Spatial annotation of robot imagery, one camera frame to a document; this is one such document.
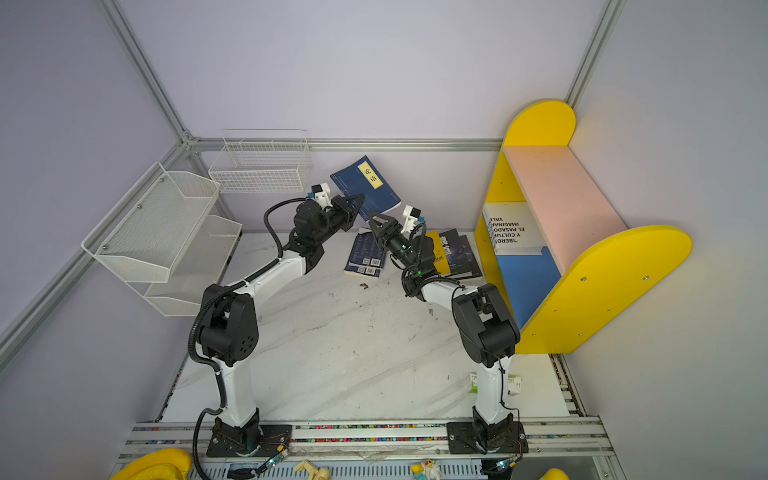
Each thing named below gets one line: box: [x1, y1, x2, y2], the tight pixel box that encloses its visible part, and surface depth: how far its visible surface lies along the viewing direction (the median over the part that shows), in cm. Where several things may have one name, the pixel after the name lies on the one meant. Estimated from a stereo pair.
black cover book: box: [439, 228, 483, 277], surface depth 110 cm
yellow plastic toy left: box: [110, 448, 192, 480], surface depth 69 cm
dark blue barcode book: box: [344, 227, 386, 279], surface depth 112 cm
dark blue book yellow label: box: [330, 155, 402, 223], surface depth 87 cm
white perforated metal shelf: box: [81, 161, 221, 283], surface depth 74 cm
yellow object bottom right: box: [539, 468, 570, 480], surface depth 68 cm
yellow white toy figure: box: [411, 459, 441, 480], surface depth 69 cm
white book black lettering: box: [482, 201, 543, 255], surface depth 98 cm
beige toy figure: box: [294, 460, 331, 480], surface depth 69 cm
